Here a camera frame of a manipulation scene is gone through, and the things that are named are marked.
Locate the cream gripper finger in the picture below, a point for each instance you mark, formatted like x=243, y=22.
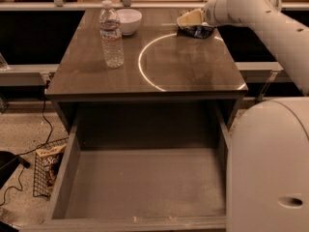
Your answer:
x=191, y=18

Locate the blue chip bag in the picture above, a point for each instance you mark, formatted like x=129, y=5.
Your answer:
x=198, y=31

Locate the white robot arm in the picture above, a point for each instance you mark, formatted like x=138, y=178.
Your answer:
x=267, y=184

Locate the brown snack bag in basket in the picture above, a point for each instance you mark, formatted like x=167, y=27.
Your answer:
x=51, y=161

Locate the grey cabinet with glossy top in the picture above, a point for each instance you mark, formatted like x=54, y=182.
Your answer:
x=160, y=63

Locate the white ceramic bowl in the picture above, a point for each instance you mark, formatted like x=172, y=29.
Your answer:
x=130, y=21

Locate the clear plastic water bottle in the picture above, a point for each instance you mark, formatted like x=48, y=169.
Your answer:
x=111, y=35

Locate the open grey drawer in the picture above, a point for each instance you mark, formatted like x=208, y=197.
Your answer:
x=141, y=167

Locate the black object at left edge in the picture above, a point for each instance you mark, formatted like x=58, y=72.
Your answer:
x=8, y=164

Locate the black wire basket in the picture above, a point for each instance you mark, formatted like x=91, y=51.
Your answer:
x=39, y=184

